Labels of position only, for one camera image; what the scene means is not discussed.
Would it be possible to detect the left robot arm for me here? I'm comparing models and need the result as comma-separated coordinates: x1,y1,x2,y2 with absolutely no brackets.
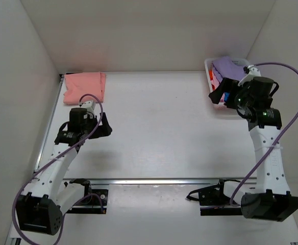
12,107,112,235

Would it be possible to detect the light pink t-shirt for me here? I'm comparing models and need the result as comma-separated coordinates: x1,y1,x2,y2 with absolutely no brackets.
211,73,220,91

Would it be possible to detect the blue t-shirt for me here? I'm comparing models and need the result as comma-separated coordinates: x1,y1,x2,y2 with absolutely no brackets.
223,92,230,102

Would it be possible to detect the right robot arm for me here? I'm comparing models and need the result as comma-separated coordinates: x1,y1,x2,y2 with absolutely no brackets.
209,77,298,222

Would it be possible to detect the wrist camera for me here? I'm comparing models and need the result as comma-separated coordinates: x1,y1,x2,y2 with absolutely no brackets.
238,65,261,87
79,100,96,113

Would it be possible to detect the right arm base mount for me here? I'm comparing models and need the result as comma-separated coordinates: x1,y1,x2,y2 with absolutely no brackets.
186,179,242,216

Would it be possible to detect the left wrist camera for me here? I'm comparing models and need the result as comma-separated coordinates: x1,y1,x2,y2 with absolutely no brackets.
79,100,96,113

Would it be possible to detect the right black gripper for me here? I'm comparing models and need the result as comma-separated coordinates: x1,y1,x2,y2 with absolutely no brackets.
209,78,254,111

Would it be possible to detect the orange t-shirt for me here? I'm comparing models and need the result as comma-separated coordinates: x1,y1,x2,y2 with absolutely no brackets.
208,69,213,80

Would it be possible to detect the purple t-shirt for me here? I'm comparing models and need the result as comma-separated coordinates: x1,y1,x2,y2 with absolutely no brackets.
212,56,246,83

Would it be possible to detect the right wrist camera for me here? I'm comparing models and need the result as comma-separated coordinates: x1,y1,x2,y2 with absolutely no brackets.
238,65,261,87

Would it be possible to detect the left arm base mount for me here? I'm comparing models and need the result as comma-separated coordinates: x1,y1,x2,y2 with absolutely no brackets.
64,179,109,214

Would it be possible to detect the folded salmon pink t-shirt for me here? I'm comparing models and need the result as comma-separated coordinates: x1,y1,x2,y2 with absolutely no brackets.
63,72,106,105

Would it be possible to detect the white plastic basket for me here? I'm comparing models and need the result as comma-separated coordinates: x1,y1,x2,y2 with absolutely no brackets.
204,58,252,112

